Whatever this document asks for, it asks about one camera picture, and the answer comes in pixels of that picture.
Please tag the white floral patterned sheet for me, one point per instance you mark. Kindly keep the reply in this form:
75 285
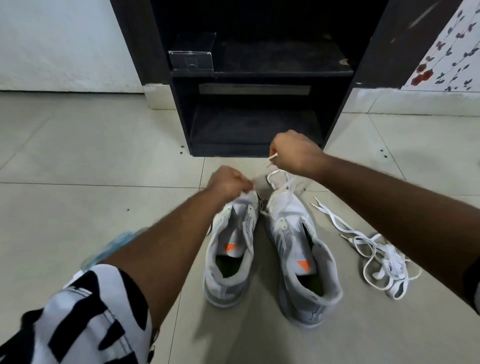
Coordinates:
450 56

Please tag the blue transparent bottle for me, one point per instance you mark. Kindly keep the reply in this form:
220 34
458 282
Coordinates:
112 245

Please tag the person's left forearm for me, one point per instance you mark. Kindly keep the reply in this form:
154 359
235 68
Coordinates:
161 255

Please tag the black open shelf box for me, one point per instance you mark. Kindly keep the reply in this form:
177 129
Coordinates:
255 131

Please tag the person's right hand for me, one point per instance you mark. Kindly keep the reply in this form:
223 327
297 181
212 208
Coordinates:
298 153

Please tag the person's right forearm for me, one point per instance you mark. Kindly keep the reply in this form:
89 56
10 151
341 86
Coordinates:
405 221

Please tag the person's left hand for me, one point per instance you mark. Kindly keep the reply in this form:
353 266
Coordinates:
228 182

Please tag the grey sneaker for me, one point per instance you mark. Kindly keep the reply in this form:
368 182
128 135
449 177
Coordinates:
225 292
311 307

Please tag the clear plastic box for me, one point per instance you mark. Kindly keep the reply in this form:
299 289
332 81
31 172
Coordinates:
191 60

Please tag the dark brown wooden cabinet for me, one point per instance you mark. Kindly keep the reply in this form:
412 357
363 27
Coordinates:
131 41

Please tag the zebra striped garment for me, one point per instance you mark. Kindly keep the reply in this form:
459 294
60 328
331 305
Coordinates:
86 318

